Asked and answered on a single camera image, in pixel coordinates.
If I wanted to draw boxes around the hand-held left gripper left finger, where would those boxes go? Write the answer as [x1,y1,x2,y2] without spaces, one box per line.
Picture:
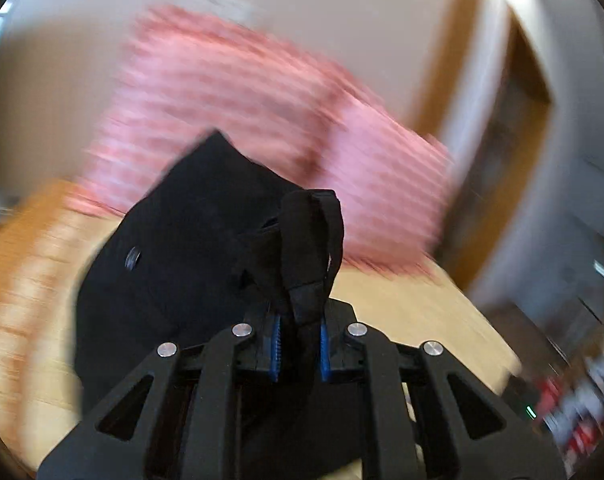
[36,305,283,480]

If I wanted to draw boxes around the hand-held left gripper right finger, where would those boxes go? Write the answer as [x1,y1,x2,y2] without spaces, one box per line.
[318,298,569,480]

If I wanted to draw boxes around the black pants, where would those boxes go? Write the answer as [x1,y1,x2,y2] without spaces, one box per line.
[74,129,371,480]

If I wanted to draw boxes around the pink striped blanket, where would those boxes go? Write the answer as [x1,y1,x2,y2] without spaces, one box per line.
[66,4,455,277]

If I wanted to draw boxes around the wooden door frame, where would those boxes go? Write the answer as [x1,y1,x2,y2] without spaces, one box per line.
[413,0,555,286]

